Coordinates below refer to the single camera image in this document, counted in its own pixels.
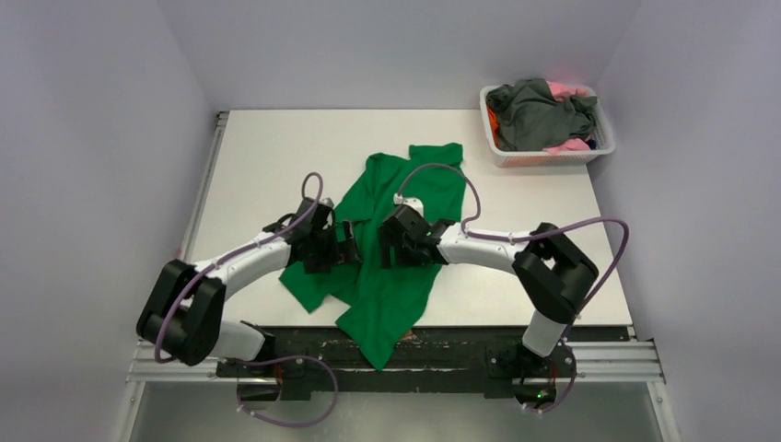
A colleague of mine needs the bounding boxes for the pink t shirt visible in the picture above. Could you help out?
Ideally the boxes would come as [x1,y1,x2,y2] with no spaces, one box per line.
[543,80,591,155]

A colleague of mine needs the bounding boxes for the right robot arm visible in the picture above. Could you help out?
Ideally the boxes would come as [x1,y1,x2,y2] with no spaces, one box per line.
[378,204,600,375]

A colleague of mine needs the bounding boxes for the aluminium frame rail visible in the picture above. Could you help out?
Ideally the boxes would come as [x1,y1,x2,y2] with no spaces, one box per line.
[127,328,681,441]

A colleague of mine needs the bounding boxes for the white laundry basket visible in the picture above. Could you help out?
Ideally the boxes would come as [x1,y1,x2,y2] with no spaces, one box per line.
[478,85,616,168]

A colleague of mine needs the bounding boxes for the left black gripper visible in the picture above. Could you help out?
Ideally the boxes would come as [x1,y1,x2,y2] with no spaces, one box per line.
[304,219,360,274]

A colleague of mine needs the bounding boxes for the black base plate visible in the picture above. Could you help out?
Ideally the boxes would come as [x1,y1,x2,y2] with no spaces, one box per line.
[152,326,630,402]

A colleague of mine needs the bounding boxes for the brown tape piece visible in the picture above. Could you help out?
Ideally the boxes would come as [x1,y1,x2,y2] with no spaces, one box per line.
[399,330,414,342]

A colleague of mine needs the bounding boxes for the grey t shirt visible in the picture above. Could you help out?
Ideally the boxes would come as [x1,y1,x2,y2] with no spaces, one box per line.
[485,77,598,152]

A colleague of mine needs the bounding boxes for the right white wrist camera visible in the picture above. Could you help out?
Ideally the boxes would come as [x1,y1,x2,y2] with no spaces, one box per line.
[393,193,425,217]

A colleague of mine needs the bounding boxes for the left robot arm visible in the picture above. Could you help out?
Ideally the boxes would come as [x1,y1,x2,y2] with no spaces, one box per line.
[135,197,362,377]

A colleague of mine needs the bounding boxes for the orange t shirt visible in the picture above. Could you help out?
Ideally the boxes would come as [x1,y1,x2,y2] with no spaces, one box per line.
[486,107,499,148]

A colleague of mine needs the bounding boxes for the left side aluminium rail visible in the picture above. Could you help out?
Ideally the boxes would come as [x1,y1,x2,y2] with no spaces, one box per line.
[176,110,230,262]

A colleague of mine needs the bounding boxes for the green t shirt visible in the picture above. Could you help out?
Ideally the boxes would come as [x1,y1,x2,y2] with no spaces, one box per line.
[279,143,466,370]

